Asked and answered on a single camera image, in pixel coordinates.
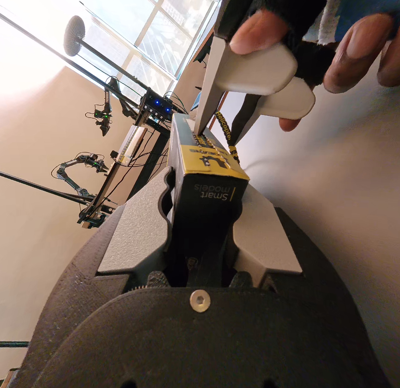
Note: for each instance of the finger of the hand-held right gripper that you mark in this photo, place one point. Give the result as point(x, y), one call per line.
point(290, 103)
point(256, 72)

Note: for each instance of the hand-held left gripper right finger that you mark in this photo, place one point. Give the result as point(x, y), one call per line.
point(265, 238)

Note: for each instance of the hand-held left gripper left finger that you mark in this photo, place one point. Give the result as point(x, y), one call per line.
point(134, 238)

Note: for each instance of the black yellow cardboard box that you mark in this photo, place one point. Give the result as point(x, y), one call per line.
point(206, 206)

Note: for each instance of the black blue robot arm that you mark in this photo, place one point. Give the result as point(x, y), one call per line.
point(92, 161)

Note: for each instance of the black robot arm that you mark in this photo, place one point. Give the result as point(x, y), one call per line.
point(104, 119)

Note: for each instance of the person's right hand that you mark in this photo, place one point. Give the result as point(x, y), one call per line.
point(359, 56)

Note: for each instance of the large window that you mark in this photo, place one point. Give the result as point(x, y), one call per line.
point(150, 25)

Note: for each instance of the black metal pole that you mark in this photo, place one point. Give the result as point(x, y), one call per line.
point(47, 185)

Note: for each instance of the black hub blue lights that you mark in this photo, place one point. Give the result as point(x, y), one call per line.
point(156, 105)

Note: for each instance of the blue white clothing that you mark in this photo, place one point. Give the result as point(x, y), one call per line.
point(359, 3)

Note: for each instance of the round ribbed disc on pole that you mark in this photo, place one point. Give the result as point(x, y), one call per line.
point(74, 34)

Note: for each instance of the black metal workbench frame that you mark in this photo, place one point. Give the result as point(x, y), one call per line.
point(156, 153)

